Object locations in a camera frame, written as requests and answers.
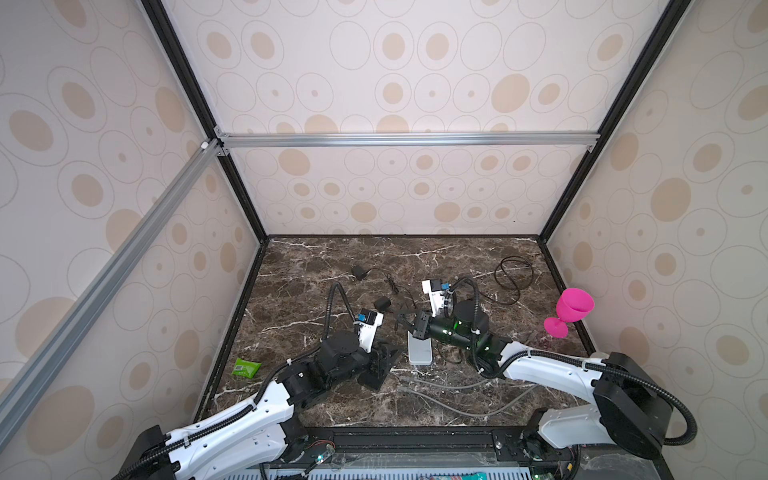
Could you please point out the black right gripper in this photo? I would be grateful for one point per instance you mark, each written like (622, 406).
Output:
(422, 323)

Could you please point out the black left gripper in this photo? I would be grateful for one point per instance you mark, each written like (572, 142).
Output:
(381, 366)

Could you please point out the black power adapter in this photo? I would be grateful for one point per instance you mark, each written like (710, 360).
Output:
(382, 304)
(359, 272)

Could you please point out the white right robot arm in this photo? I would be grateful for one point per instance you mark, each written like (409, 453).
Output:
(622, 405)

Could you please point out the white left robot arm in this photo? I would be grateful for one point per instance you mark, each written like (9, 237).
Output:
(265, 426)

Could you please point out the green snack packet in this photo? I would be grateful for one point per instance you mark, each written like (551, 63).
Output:
(245, 369)

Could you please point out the pink plastic goblet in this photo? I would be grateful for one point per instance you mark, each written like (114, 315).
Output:
(573, 305)

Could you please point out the silver horizontal aluminium bar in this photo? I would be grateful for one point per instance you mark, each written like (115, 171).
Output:
(440, 139)

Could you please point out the silver diagonal aluminium bar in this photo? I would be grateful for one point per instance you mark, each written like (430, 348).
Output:
(40, 371)

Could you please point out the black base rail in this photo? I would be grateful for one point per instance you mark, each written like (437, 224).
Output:
(504, 443)

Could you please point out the black vertical frame post left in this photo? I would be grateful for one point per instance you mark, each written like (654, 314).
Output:
(161, 24)

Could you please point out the black vertical frame post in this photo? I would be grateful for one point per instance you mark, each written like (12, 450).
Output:
(649, 54)
(161, 24)

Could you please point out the black vertical frame post right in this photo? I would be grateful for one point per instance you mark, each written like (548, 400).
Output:
(649, 54)

